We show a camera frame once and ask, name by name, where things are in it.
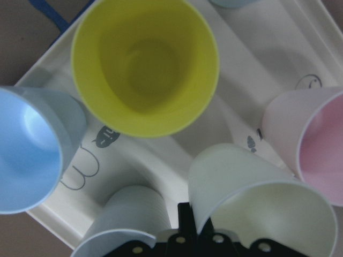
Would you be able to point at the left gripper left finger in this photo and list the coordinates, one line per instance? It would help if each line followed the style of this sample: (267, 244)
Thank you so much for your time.
(139, 248)

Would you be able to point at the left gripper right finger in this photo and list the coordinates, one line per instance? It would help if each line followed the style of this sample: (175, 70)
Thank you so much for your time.
(211, 242)

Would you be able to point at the cream plastic cup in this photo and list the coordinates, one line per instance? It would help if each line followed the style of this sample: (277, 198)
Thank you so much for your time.
(241, 192)

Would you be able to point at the grey plastic cup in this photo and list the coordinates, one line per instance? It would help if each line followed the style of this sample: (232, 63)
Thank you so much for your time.
(133, 213)

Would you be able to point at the light blue cup near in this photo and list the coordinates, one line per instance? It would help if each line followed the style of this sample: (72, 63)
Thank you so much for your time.
(41, 130)

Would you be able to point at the light blue cup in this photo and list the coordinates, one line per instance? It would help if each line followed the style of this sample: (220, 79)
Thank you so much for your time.
(41, 130)
(232, 4)

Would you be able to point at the pink plastic cup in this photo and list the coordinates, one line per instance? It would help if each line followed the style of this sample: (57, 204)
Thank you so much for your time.
(304, 127)

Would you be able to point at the yellow plastic cup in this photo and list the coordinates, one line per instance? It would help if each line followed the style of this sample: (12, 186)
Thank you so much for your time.
(145, 68)

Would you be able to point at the light blue cup far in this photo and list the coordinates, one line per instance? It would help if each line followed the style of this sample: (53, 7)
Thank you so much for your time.
(232, 4)

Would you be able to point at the white plastic tray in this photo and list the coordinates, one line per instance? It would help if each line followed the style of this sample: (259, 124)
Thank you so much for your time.
(266, 48)

